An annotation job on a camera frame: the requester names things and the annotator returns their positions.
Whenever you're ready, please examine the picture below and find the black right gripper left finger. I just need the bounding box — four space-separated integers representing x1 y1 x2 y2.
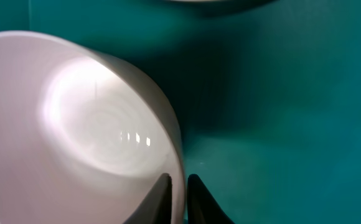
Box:
124 173 172 224

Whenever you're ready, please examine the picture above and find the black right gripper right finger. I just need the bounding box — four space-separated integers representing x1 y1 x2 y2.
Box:
187 174 234 224

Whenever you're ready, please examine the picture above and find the pink bowl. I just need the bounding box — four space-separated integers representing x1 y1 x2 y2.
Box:
0 30 185 223

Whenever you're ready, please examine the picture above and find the white round plate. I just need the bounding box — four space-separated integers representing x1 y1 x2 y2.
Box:
171 0 254 3

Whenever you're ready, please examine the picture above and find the teal plastic tray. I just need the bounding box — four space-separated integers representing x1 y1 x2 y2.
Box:
0 0 361 223

